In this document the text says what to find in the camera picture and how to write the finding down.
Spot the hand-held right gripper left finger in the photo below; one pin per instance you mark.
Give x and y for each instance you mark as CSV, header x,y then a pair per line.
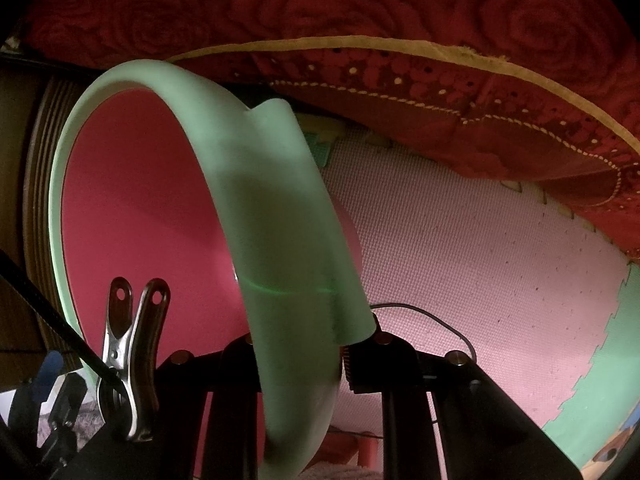
x,y
235,375

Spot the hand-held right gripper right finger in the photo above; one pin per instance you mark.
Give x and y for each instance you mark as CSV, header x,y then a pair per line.
x,y
395,360

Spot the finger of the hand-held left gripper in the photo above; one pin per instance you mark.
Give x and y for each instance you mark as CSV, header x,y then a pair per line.
x,y
50,367
67,410

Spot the green rimmed red plastic bin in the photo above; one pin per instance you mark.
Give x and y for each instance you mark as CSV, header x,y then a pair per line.
x,y
280,210

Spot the metal spring clip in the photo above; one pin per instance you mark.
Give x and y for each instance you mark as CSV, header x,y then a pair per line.
x,y
117,360

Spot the red plastic object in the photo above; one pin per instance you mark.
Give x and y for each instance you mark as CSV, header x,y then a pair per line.
x,y
367,450

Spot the pink foam floor mat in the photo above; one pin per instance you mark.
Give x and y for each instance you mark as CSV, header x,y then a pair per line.
x,y
475,260

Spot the brown wooden cabinet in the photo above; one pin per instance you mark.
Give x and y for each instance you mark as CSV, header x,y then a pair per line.
x,y
20,160

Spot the green printed foam mat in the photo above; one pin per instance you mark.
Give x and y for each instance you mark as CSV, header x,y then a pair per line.
x,y
615,360

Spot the red bedspread with yellow trim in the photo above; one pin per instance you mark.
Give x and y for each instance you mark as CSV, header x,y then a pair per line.
x,y
450,110

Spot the red rose embossed blanket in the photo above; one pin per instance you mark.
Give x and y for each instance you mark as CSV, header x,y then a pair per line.
x,y
350,0

